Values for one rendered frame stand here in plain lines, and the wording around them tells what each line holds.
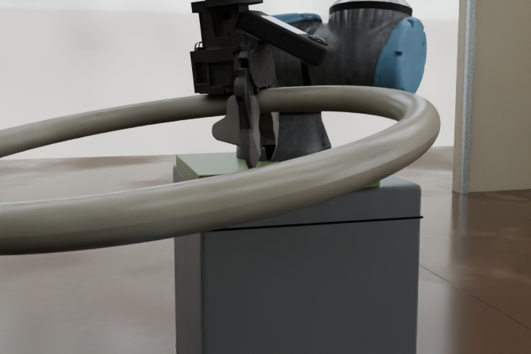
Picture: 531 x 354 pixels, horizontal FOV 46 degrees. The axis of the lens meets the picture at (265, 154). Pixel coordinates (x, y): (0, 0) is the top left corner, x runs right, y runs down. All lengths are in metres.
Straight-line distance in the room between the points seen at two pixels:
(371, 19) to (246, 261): 0.46
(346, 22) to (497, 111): 5.05
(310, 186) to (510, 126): 5.85
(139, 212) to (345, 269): 0.80
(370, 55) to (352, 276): 0.38
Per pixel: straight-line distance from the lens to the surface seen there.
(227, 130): 0.76
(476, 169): 6.05
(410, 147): 0.43
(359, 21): 1.10
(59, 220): 0.35
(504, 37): 6.13
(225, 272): 1.05
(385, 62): 1.07
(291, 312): 1.11
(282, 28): 0.74
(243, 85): 0.73
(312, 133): 1.18
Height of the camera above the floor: 1.04
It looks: 7 degrees down
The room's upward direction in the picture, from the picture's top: straight up
